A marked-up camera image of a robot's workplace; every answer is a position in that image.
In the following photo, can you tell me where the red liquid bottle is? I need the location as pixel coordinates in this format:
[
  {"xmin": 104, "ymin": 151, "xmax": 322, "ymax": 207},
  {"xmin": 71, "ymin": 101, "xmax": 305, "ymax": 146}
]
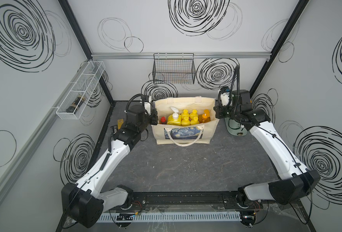
[{"xmin": 160, "ymin": 117, "xmax": 167, "ymax": 125}]

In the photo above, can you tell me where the amber dish soap bottle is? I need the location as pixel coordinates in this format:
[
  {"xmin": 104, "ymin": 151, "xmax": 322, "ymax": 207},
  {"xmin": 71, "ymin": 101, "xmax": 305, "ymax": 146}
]
[{"xmin": 199, "ymin": 109, "xmax": 211, "ymax": 123}]

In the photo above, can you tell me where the yellow pump soap bottle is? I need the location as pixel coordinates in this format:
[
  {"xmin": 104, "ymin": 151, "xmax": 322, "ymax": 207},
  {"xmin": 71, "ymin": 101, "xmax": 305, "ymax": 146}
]
[{"xmin": 167, "ymin": 107, "xmax": 182, "ymax": 126}]

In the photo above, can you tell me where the orange bottle yellow cap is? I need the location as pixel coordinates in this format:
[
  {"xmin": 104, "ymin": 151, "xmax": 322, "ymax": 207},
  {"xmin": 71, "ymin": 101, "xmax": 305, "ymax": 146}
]
[
  {"xmin": 181, "ymin": 116, "xmax": 191, "ymax": 127},
  {"xmin": 181, "ymin": 109, "xmax": 190, "ymax": 119},
  {"xmin": 190, "ymin": 116, "xmax": 200, "ymax": 125},
  {"xmin": 189, "ymin": 109, "xmax": 198, "ymax": 120}
]

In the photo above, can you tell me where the cream canvas shopping bag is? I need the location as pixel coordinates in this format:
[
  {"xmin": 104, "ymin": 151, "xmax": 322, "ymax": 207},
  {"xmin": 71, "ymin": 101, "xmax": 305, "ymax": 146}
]
[{"xmin": 152, "ymin": 96, "xmax": 219, "ymax": 147}]

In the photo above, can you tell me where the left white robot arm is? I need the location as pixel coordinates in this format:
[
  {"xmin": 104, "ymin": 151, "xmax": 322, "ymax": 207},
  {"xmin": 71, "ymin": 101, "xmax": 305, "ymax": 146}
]
[{"xmin": 56, "ymin": 94, "xmax": 158, "ymax": 232}]

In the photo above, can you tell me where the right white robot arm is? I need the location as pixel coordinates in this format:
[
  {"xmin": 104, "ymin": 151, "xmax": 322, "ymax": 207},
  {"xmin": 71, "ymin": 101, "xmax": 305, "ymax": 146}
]
[{"xmin": 213, "ymin": 65, "xmax": 321, "ymax": 208}]

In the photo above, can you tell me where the yellow black small device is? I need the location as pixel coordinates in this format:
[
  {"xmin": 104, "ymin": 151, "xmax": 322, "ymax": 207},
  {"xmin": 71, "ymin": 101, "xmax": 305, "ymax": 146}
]
[{"xmin": 111, "ymin": 119, "xmax": 124, "ymax": 135}]

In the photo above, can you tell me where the dark bottle in shelf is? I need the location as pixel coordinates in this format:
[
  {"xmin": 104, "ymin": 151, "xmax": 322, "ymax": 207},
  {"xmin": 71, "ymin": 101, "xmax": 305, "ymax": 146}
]
[{"xmin": 65, "ymin": 96, "xmax": 85, "ymax": 114}]

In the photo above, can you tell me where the black wire wall basket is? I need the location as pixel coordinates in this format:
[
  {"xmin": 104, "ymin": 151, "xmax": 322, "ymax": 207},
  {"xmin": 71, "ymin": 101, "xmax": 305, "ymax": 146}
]
[{"xmin": 152, "ymin": 53, "xmax": 196, "ymax": 85}]

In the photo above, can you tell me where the white wire wall shelf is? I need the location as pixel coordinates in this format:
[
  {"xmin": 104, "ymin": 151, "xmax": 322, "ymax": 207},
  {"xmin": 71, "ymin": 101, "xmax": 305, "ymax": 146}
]
[{"xmin": 56, "ymin": 61, "xmax": 105, "ymax": 120}]

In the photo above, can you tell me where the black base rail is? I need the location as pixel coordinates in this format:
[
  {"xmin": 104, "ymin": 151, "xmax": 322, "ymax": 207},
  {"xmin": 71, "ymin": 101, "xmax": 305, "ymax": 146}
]
[{"xmin": 110, "ymin": 191, "xmax": 277, "ymax": 211}]

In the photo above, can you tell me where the grey slotted cable duct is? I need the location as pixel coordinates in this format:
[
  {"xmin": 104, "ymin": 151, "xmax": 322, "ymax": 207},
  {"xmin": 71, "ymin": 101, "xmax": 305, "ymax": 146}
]
[{"xmin": 97, "ymin": 212, "xmax": 242, "ymax": 223}]

